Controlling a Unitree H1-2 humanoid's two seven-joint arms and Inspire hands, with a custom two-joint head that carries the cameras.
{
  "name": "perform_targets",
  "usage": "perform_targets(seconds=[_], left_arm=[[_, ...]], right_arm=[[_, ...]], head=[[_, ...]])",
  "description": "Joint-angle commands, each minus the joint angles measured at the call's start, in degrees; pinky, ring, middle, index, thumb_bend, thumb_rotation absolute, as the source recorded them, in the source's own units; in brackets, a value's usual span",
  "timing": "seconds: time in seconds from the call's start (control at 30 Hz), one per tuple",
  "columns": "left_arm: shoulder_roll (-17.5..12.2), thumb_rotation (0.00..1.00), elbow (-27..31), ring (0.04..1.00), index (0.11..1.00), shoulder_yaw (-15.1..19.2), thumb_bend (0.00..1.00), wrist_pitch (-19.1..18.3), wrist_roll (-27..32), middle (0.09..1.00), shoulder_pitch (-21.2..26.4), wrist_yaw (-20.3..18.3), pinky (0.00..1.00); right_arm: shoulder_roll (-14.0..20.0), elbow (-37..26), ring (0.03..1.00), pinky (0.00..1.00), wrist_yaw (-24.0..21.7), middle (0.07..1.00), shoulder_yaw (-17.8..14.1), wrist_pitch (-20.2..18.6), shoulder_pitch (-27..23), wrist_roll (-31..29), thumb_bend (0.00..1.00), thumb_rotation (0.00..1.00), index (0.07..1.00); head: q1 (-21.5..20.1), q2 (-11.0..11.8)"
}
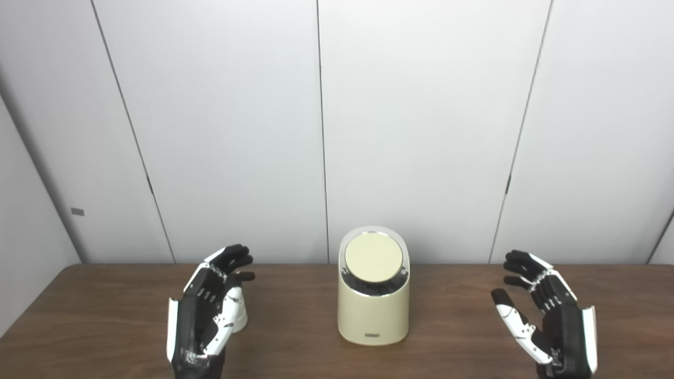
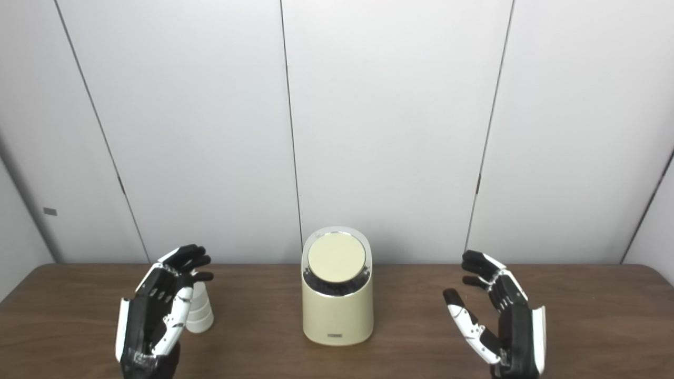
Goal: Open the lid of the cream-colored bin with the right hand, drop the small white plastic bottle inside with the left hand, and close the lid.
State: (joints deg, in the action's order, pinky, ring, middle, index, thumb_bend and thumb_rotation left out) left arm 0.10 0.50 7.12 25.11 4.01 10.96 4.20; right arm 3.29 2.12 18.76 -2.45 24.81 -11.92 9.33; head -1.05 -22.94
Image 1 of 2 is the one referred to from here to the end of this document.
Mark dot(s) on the black wall panel hinge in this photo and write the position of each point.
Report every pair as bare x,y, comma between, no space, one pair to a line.
150,185
508,184

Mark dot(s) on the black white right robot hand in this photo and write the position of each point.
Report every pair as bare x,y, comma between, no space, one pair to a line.
571,337

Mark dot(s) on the cream-colored bin body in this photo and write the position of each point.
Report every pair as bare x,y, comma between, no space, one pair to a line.
373,316

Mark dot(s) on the cream round bin lid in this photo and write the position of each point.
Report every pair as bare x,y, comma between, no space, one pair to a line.
374,257

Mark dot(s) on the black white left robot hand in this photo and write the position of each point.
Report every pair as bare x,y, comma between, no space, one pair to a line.
192,321

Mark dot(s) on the small white plastic bottle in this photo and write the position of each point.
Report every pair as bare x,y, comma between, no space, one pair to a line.
241,316

